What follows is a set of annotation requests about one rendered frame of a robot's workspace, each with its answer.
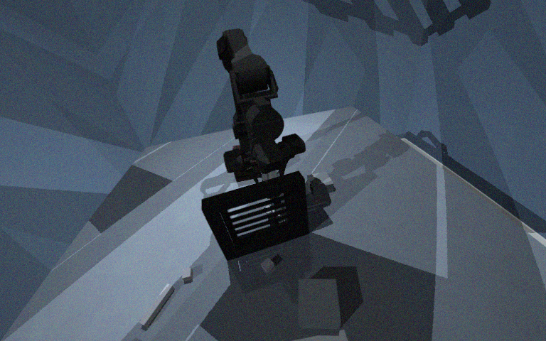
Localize black slotted rack door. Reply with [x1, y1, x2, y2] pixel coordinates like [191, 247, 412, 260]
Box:
[201, 170, 309, 261]

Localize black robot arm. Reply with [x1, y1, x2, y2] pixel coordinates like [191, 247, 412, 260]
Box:
[217, 28, 291, 174]

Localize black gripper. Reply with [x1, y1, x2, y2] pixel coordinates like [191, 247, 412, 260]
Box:
[223, 127, 306, 183]

